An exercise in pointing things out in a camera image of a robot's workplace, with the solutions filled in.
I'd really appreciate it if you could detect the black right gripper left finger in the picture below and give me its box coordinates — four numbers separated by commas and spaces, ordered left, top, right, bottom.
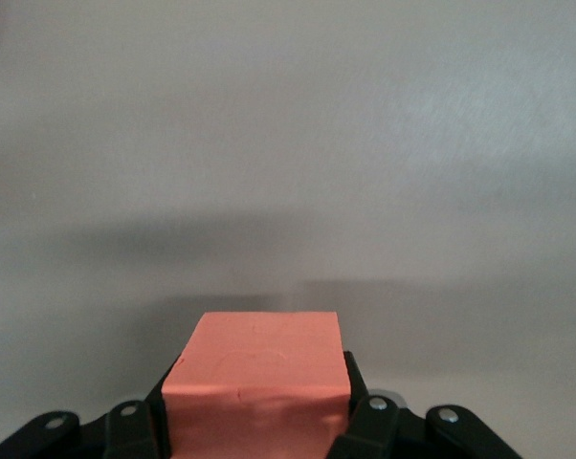
0, 356, 182, 459

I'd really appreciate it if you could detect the brown table cover sheet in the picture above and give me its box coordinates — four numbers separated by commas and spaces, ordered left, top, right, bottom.
0, 0, 576, 459

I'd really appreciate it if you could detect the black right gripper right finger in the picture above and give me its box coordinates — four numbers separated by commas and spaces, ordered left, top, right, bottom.
328, 350, 523, 459

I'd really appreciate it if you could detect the orange foam cube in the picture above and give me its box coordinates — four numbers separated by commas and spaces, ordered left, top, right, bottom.
161, 311, 354, 459

